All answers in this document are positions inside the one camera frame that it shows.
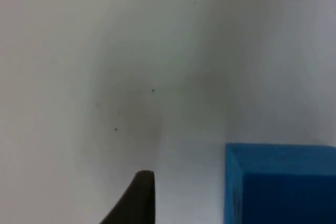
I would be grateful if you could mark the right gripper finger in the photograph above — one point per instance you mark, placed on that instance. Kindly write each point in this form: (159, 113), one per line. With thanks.
(139, 203)

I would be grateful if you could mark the large blue cube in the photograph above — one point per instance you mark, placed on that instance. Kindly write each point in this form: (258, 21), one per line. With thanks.
(281, 184)

